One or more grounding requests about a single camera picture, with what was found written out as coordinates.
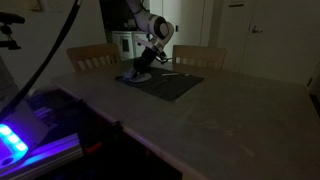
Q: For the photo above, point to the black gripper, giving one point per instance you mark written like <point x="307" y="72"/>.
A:
<point x="146" y="60"/>

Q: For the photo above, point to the light wooden slat-back chair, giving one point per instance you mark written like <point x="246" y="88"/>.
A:
<point x="200" y="55"/>
<point x="93" y="53"/>

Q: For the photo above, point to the blue towel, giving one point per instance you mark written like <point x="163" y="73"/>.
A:
<point x="127" y="75"/>

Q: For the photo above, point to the light-coloured utensil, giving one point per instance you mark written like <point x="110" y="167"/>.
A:
<point x="170" y="74"/>

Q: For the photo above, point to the dark placemat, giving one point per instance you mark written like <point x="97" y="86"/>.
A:
<point x="175" y="88"/>

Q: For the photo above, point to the white kitchen cabinet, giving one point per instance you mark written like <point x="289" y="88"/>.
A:
<point x="136" y="55"/>

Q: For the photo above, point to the small door sign plate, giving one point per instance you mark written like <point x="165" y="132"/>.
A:
<point x="236" y="3"/>

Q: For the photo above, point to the small wall switch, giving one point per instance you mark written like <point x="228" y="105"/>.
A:
<point x="177" y="28"/>

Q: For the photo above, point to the aluminium stand frame rail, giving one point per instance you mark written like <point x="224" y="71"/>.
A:
<point x="50" y="153"/>

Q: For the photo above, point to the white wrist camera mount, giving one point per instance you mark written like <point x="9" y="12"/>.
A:
<point x="146" y="43"/>

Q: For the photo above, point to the white oven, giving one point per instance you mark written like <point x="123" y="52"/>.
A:
<point x="120" y="45"/>

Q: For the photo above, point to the white round plate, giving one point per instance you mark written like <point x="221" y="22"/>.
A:
<point x="145" y="78"/>

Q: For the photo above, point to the white door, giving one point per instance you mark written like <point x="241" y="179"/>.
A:
<point x="283" y="40"/>

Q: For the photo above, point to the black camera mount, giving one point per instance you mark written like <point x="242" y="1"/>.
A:
<point x="8" y="30"/>

